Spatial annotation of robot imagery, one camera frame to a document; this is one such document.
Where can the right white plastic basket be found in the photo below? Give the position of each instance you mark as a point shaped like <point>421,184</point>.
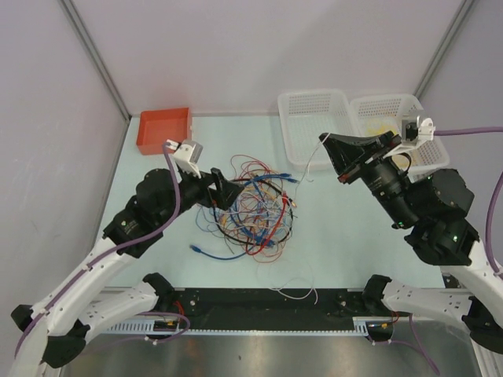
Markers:
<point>378,114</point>

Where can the right aluminium corner post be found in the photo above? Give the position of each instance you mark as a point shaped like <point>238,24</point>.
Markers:
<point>446,43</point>

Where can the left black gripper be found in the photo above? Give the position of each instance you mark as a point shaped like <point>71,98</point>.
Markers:
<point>226,190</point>

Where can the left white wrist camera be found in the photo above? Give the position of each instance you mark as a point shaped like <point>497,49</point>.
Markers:
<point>185,155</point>

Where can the left white plastic basket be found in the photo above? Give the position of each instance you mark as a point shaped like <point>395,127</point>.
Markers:
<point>304,116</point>

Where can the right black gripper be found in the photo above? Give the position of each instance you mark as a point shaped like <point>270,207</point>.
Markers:
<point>346,150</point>

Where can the left aluminium corner post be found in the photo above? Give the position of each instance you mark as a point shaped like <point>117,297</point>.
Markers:
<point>89,46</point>

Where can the orange plastic box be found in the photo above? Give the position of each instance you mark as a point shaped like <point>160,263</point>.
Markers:
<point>157,126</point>

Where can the aluminium corner post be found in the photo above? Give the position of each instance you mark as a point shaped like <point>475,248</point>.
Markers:
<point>89,46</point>
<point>446,43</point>

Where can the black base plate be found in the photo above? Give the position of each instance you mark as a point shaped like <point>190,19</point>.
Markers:
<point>262,309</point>

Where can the white plastic basket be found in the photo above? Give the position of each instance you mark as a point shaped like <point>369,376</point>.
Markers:
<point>378,114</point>
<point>304,116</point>

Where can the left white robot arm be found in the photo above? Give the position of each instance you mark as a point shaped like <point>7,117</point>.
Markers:
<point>57,329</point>

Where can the white slotted cable duct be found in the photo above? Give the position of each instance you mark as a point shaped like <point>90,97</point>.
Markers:
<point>147,326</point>

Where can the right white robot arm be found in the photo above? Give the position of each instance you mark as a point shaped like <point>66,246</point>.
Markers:
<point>434,210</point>

